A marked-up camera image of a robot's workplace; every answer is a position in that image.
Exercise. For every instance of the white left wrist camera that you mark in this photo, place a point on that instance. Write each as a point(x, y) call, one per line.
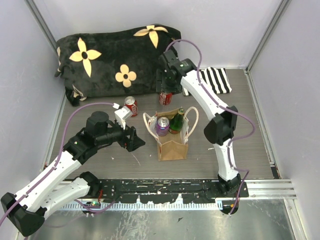
point(121, 115)

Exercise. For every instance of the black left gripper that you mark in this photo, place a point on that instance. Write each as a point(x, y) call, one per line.
point(133, 143)

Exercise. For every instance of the black white striped cloth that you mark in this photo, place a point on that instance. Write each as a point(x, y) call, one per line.
point(216, 79)

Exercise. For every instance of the watermelon print canvas bag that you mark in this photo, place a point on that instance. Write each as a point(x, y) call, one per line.
point(171, 146)

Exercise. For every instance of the white slotted cable duct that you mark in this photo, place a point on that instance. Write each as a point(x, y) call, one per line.
point(178, 205)

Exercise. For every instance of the purple Fanta can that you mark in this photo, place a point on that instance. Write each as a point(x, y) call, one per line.
point(162, 126)

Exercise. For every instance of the red cola can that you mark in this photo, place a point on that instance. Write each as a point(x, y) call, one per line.
point(165, 98)
point(131, 103)

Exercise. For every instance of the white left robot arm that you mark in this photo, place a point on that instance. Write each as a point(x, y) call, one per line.
point(28, 208)

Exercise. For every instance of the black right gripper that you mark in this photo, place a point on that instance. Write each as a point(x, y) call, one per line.
point(160, 86)

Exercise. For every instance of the green glass bottle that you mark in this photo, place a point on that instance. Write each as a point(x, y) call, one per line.
point(176, 123)

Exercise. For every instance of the black floral plush blanket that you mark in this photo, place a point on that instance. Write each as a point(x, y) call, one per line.
point(111, 64)

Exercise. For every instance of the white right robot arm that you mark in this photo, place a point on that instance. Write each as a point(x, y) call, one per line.
point(177, 75)

